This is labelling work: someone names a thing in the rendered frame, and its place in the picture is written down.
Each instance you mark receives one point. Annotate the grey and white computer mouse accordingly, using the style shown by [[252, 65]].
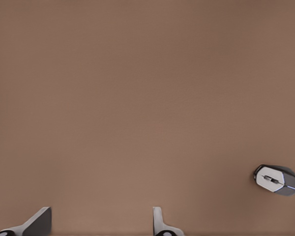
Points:
[[273, 179]]

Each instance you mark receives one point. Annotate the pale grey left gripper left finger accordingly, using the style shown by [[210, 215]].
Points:
[[37, 222]]

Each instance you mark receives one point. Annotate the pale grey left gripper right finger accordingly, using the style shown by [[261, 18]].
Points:
[[158, 221]]

